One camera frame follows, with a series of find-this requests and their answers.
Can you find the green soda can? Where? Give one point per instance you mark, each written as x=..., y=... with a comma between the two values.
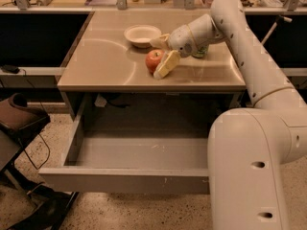
x=202, y=52

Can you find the black power adapter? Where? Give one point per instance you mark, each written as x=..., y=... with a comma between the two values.
x=10, y=69

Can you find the white bowl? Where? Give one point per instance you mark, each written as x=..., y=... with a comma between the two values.
x=141, y=35

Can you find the grey cabinet with tan top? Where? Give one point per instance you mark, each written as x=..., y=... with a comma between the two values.
x=104, y=61

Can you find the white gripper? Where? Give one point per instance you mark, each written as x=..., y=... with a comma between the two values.
x=179, y=41

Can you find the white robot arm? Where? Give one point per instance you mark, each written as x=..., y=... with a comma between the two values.
x=246, y=146

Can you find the red apple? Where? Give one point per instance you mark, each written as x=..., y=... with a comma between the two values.
x=153, y=58

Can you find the dark brown chair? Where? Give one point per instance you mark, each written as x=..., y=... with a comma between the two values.
x=19, y=126

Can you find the grey open top drawer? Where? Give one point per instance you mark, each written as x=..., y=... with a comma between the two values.
x=143, y=144

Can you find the white stick with black stand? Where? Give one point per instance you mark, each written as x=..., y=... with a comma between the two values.
x=278, y=20

